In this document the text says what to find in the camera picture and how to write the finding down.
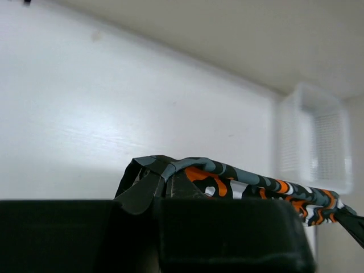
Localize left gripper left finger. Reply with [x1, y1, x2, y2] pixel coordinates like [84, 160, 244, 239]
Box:
[1, 172, 166, 272]

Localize orange camouflage shorts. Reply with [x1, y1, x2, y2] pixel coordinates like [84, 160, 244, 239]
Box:
[115, 155, 357, 226]

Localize white plastic basket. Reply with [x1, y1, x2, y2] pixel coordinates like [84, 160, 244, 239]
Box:
[278, 82, 353, 195]

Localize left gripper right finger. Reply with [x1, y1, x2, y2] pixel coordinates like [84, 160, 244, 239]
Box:
[155, 187, 316, 272]

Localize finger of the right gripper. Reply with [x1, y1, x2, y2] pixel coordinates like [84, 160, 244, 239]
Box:
[334, 208, 364, 247]

